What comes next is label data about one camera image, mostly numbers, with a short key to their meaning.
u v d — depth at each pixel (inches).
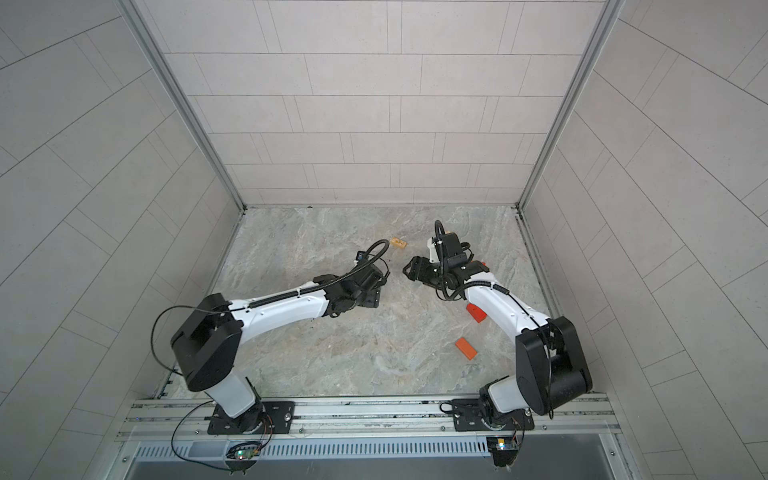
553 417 16.4
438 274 28.2
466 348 32.6
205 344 17.1
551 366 16.7
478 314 33.4
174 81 32.6
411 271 30.2
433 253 30.3
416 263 30.1
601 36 29.2
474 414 28.1
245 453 25.3
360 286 25.8
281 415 28.0
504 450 26.8
